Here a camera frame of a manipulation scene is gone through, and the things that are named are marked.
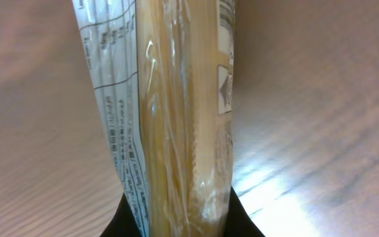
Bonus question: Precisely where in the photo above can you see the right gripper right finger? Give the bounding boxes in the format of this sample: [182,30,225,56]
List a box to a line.
[224,187,265,237]

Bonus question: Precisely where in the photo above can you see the orange spaghetti packet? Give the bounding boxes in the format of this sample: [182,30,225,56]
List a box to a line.
[73,0,235,236]

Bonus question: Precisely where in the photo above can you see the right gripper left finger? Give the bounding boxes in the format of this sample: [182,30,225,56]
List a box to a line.
[100,194,142,237]

